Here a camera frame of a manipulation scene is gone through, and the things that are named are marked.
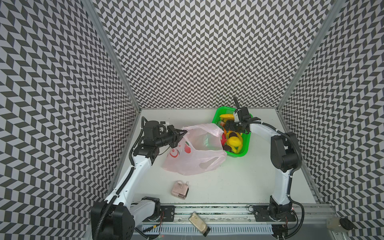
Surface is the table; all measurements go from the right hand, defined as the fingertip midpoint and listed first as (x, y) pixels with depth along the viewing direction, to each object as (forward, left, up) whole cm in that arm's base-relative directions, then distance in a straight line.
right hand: (230, 129), depth 100 cm
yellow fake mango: (-11, -1, +2) cm, 11 cm away
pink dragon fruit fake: (-10, +6, +4) cm, 13 cm away
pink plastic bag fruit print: (-26, +21, +19) cm, 39 cm away
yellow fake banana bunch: (+8, +1, +4) cm, 9 cm away
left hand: (-16, +26, +22) cm, 38 cm away
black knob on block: (-53, -45, -2) cm, 70 cm away
